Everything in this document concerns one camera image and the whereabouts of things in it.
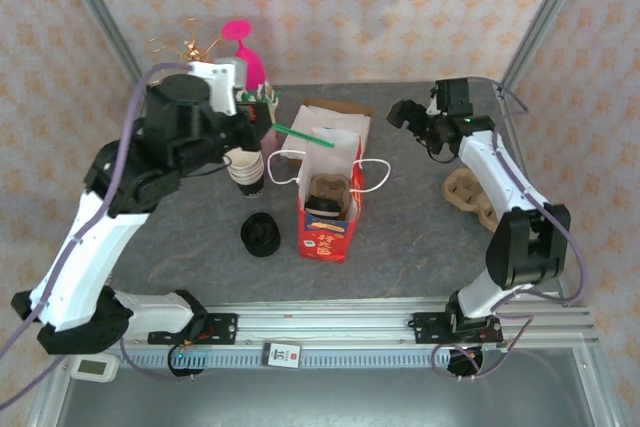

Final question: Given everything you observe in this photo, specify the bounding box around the brown pulp cup carrier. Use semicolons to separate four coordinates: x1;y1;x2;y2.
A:
441;167;502;233
305;172;352;221

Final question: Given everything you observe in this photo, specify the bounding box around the red paper takeout bag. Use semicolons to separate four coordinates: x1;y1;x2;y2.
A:
266;125;393;265

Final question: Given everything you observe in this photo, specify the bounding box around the stack of paper cups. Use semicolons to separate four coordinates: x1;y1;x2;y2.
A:
226;146;267;199

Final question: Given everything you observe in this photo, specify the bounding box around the pink plastic wine glass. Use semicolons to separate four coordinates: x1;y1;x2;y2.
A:
220;19;267;92

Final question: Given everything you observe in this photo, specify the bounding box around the stack of white napkins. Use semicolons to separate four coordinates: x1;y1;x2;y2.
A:
281;103;372;156

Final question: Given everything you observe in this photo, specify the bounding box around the cardboard napkin tray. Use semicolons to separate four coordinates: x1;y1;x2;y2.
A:
279;97;375;159

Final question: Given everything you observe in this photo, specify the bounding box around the stack of black cup lids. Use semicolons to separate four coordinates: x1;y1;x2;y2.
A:
238;209;283;259

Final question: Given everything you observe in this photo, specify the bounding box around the white number tag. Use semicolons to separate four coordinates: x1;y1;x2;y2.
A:
261;341;303;371

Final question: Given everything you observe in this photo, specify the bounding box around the white digital thermometer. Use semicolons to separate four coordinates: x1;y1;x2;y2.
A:
69;352;121;385

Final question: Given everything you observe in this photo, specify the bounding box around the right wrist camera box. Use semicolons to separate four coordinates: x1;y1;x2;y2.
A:
432;77;475;119

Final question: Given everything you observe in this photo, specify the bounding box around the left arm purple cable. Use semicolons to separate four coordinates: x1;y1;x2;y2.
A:
0;61;194;412

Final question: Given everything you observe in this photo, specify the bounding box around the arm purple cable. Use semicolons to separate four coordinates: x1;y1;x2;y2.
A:
431;75;587;382
0;61;194;412

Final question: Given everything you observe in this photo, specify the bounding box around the gold wire cup rack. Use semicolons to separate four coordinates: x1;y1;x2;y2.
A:
143;17;237;62

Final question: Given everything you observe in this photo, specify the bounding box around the aluminium frame post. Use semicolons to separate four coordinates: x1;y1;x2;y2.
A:
52;0;154;99
496;0;597;94

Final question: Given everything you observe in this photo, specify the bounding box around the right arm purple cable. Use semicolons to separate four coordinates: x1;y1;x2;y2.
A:
431;75;587;382

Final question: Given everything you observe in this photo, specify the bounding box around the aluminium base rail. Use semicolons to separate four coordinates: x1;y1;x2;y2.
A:
51;295;600;349

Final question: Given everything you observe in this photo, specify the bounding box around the grey slotted cable duct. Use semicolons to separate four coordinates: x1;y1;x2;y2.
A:
121;348;452;369

